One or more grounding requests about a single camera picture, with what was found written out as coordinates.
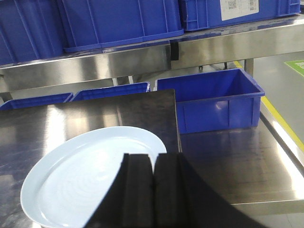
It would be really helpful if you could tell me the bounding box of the green floor sign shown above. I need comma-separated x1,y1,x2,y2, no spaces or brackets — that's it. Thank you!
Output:
284,59,304,76

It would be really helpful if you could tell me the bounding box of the white paper label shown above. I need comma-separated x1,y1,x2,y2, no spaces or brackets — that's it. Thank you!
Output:
220,0,259,21

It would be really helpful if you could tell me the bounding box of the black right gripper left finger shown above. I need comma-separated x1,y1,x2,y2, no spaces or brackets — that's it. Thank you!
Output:
85,154,154,228

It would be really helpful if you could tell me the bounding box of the stainless steel shelf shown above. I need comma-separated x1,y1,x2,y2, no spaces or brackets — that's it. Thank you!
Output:
0,14,304,94

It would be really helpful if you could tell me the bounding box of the blue bin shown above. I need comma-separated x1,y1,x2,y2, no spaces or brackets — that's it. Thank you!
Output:
0,92,74,110
155,68,265,134
71,82,150,102

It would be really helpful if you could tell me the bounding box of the large blue middle crate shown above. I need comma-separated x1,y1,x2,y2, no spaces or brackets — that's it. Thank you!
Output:
57,0,184,53

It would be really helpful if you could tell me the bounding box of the blue bin lower left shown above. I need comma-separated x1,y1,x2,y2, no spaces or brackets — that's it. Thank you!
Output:
0,92,74,110

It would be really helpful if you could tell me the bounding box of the light blue plate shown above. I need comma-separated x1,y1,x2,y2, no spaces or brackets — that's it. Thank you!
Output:
20,126,168,228

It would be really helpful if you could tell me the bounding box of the blue bin lower middle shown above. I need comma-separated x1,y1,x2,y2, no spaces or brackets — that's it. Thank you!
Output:
71,82,150,102

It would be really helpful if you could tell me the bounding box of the black tape strip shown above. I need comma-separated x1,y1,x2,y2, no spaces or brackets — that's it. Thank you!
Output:
170,41,179,61

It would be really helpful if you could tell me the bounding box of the blue crate with label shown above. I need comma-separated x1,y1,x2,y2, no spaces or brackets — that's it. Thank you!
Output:
179,0,301,31

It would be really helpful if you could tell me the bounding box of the blue bin lower right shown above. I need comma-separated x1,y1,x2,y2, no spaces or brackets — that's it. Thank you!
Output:
155,68,265,134

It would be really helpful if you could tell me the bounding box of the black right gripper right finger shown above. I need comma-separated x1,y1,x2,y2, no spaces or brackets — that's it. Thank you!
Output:
154,153,264,228

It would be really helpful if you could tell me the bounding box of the blue left shelf crate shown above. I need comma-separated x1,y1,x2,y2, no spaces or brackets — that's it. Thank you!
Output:
0,0,67,65

